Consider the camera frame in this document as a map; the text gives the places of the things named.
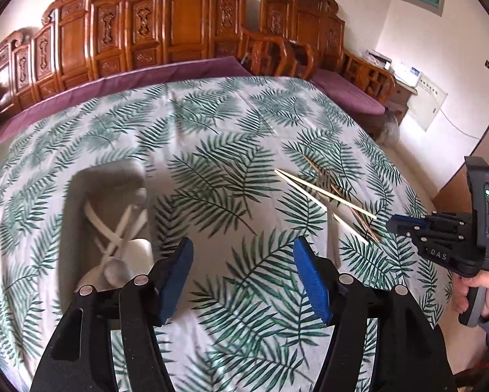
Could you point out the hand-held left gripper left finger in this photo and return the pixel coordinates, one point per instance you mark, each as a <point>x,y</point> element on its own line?
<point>177,279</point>

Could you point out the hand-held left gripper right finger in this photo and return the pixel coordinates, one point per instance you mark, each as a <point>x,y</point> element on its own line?
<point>313,281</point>

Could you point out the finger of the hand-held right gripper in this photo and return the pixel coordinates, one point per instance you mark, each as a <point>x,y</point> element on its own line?
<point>397,228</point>
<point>414,222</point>

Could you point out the grey rectangular container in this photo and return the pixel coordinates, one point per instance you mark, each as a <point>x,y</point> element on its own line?
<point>105,179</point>

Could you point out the grey plastic bag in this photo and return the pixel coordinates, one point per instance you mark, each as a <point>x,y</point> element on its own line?
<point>389,128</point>

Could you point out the white chart board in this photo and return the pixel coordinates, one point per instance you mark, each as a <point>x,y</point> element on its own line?
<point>428,102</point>

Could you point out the wooden side table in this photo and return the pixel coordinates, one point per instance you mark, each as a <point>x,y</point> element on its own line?
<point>401,96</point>

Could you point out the short purple seat cushion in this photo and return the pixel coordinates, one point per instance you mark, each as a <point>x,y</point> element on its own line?
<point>350,92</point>

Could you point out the white and blue tissue box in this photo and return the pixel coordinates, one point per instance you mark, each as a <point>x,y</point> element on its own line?
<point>408,73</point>

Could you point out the leaf print tablecloth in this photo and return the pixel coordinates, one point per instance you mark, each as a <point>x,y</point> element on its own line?
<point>236,139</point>

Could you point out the long purple seat cushion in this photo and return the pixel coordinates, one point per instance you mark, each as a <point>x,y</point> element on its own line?
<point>105,83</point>

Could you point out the carved wooden armchair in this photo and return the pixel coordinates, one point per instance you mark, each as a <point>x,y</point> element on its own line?
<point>309,28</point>

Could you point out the long carved wooden sofa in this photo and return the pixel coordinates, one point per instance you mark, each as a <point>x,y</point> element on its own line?
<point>117,28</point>

